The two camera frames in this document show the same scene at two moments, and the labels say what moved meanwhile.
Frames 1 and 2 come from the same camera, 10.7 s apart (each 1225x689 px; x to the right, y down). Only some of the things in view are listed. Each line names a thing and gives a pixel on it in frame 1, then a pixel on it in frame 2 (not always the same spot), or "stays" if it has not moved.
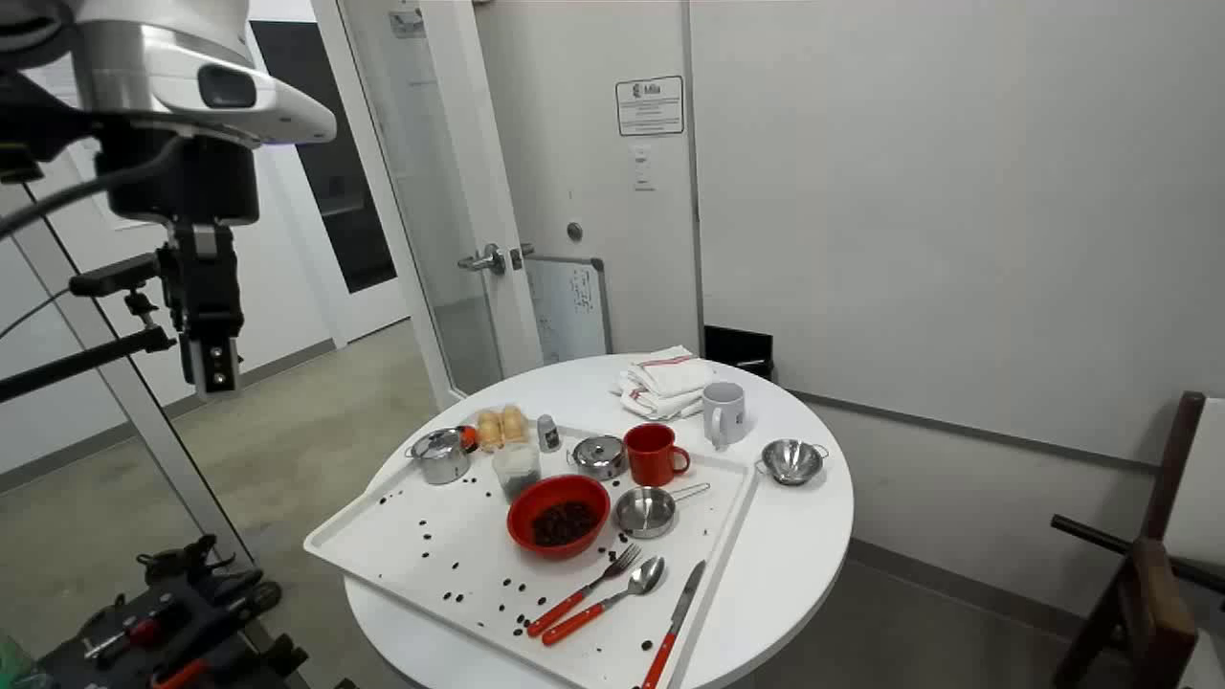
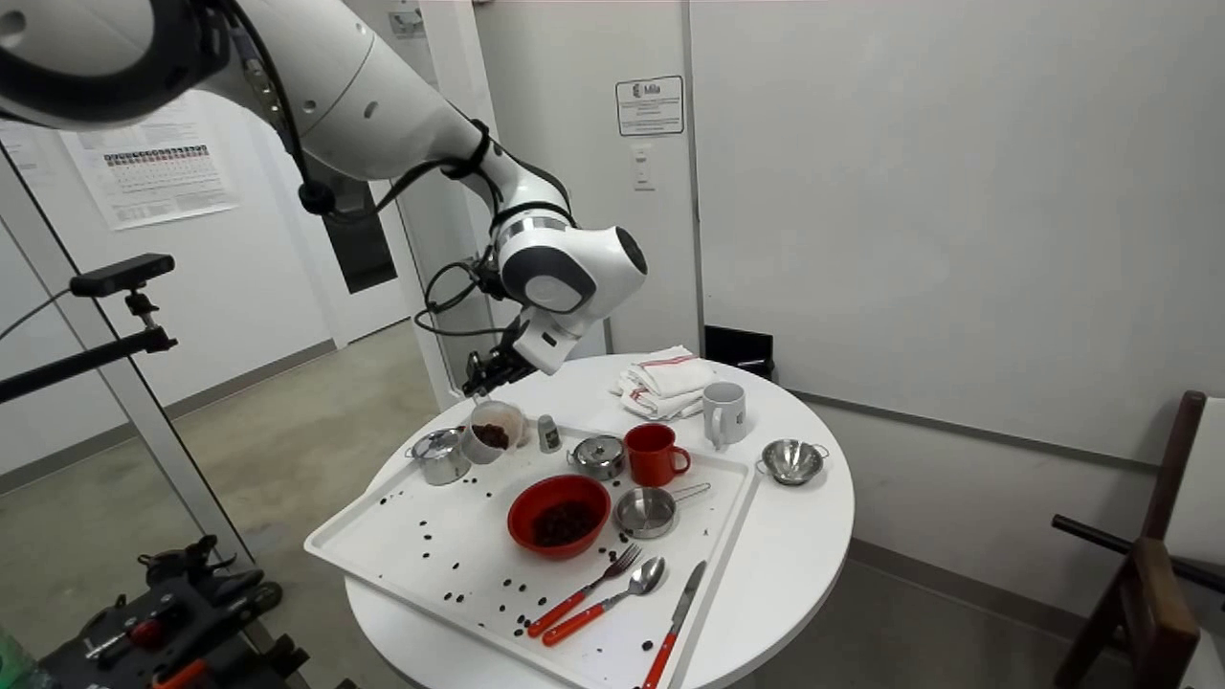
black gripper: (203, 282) → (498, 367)
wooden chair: (1146, 623) stays
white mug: (726, 410) stays
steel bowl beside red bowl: (644, 515) stays
